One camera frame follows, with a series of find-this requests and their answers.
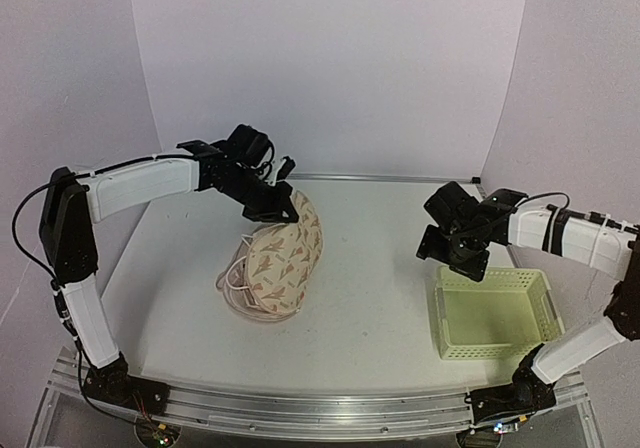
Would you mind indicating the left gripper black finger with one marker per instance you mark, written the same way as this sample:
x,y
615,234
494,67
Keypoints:
x,y
263,214
286,206

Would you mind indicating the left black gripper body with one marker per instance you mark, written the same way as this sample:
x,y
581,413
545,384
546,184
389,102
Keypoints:
x,y
245,191

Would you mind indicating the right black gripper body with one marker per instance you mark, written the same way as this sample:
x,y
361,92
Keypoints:
x,y
460,252

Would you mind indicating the floral mesh laundry bag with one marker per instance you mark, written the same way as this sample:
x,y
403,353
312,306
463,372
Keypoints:
x,y
279,262

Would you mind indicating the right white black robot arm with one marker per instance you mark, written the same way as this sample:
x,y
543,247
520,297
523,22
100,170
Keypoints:
x,y
594,243

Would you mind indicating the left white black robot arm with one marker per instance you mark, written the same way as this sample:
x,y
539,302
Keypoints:
x,y
75,204

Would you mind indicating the pink bra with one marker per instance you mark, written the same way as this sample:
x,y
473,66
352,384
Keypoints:
x,y
232,285

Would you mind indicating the pale yellow plastic basket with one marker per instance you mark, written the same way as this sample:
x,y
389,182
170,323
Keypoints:
x,y
507,314

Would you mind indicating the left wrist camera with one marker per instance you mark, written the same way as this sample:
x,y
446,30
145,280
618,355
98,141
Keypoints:
x,y
280,170

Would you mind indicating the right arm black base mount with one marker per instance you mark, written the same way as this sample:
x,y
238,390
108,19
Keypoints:
x,y
525,395

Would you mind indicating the aluminium front rail frame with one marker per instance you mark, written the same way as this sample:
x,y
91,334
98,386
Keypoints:
x,y
331,418

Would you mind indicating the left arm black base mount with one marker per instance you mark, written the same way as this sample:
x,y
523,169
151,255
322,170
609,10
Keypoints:
x,y
114,385

